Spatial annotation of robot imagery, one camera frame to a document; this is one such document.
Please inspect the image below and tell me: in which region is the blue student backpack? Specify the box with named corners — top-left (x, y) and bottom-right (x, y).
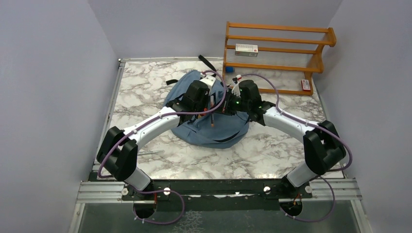
top-left (164, 71), bottom-right (250, 149)

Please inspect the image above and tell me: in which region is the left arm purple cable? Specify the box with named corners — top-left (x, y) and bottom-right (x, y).
top-left (97, 70), bottom-right (227, 225)

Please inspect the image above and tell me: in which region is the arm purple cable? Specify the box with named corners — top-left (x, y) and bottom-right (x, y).
top-left (97, 70), bottom-right (227, 225)
top-left (236, 74), bottom-right (353, 223)

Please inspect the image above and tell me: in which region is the red pen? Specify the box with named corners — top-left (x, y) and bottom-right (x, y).
top-left (209, 95), bottom-right (216, 128)

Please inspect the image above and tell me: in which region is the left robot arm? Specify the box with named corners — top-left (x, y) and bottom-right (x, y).
top-left (97, 76), bottom-right (216, 200)

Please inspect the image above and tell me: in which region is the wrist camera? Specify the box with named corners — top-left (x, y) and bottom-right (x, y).
top-left (200, 73), bottom-right (216, 94)
top-left (231, 75), bottom-right (242, 97)

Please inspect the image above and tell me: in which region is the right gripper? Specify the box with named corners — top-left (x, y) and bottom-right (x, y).
top-left (210, 90), bottom-right (250, 117)

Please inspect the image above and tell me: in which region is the white box on shelf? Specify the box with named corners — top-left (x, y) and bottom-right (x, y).
top-left (235, 44), bottom-right (258, 57)

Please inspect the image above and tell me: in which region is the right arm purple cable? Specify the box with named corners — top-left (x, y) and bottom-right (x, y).
top-left (236, 74), bottom-right (353, 223)

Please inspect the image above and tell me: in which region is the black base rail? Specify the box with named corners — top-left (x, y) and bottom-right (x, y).
top-left (88, 172), bottom-right (323, 213)

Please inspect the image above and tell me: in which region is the orange black highlighter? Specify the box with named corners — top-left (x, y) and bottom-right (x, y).
top-left (197, 111), bottom-right (207, 118)

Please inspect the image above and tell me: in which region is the wooden shelf rack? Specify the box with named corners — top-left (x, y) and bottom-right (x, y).
top-left (223, 21), bottom-right (337, 96)

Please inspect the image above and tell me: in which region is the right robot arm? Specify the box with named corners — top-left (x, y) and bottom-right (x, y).
top-left (218, 80), bottom-right (346, 198)

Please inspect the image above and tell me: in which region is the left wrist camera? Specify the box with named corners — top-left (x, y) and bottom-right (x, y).
top-left (200, 73), bottom-right (216, 94)

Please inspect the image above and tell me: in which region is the small red white box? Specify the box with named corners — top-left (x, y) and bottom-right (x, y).
top-left (301, 79), bottom-right (311, 92)

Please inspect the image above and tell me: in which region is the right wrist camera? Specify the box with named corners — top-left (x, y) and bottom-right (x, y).
top-left (231, 75), bottom-right (242, 97)

